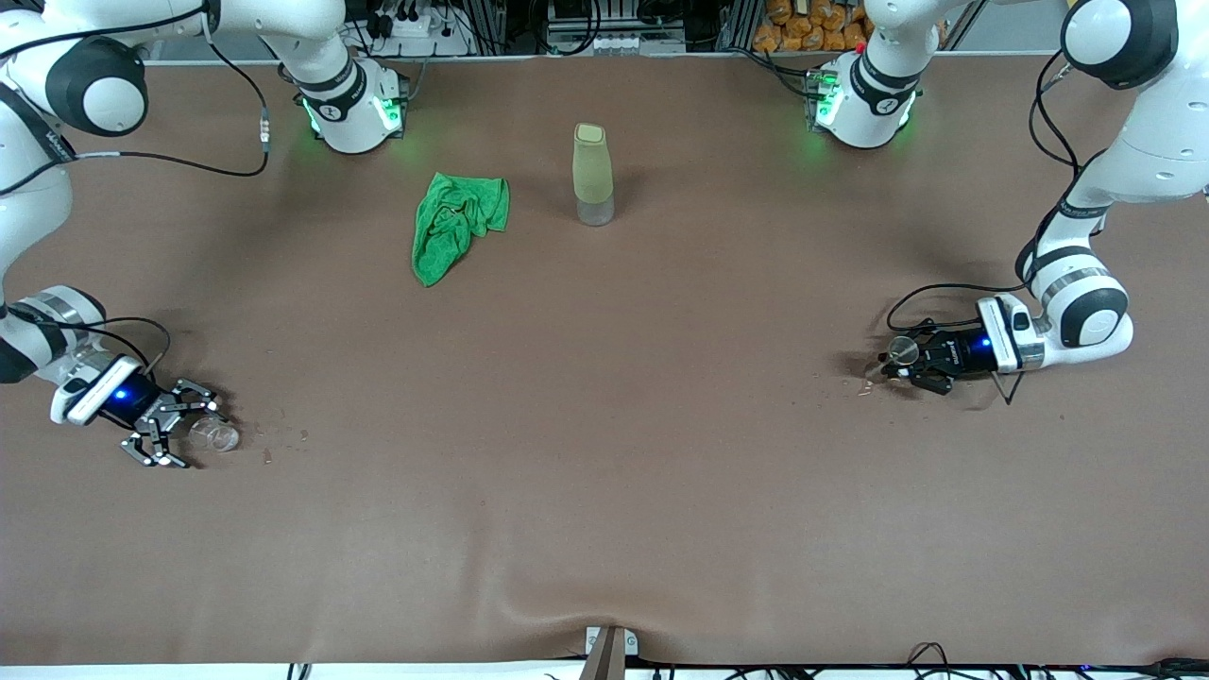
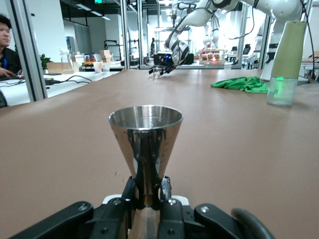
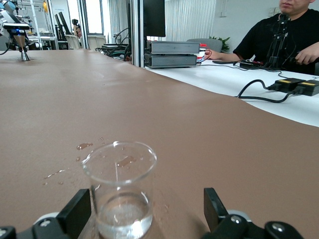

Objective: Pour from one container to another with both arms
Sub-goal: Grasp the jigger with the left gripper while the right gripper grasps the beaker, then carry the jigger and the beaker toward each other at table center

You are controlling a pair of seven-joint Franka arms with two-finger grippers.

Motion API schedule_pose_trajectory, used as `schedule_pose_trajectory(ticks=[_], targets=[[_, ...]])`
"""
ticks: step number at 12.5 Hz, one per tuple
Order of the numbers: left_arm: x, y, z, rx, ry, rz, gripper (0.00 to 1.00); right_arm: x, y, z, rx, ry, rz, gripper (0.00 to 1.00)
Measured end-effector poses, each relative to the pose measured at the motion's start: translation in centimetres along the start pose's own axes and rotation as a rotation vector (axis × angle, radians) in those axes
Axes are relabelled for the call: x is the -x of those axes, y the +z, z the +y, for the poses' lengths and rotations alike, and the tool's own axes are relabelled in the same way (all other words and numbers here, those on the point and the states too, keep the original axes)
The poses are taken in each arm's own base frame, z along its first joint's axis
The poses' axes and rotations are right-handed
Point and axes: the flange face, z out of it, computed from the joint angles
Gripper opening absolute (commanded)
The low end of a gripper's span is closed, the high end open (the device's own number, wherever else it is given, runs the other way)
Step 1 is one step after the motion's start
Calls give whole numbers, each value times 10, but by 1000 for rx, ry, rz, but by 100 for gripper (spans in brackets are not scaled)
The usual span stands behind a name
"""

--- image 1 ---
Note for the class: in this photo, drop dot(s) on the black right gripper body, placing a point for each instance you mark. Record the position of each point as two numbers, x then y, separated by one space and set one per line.
135 400

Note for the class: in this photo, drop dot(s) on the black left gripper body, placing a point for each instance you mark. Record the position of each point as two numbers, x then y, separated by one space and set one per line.
956 352

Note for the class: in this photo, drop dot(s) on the clear measuring cup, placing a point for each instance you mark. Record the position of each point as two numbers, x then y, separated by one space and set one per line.
219 436

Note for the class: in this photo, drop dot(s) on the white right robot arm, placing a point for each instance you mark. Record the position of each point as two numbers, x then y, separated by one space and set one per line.
28 208

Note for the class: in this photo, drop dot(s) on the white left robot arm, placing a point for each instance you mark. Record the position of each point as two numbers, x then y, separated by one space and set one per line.
1162 142

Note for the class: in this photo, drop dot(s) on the green cloth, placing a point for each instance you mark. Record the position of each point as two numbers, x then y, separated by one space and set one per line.
453 227

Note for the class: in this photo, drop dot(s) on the orange snack packets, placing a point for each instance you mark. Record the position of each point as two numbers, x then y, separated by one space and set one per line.
812 28

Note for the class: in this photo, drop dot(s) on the brown table cover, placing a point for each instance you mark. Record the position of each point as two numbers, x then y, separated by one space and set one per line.
604 491

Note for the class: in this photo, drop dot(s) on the yellow-green tall bottle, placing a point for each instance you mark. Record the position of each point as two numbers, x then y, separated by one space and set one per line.
592 170

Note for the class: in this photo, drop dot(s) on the white power strip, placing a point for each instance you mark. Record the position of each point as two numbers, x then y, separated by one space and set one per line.
411 26

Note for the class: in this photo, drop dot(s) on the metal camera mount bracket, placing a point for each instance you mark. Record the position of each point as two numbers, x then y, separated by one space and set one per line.
609 652

